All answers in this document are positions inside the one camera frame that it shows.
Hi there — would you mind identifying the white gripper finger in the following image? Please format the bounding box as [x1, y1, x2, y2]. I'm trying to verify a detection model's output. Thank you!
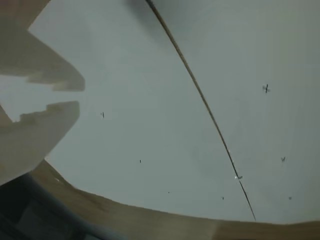
[0, 100, 81, 186]
[0, 12, 86, 91]

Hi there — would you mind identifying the black furniture behind table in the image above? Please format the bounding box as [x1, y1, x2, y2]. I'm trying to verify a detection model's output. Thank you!
[0, 173, 131, 240]

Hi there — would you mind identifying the white paper sheet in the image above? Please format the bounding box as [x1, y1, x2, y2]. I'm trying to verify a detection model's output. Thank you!
[147, 0, 320, 224]
[0, 0, 257, 222]

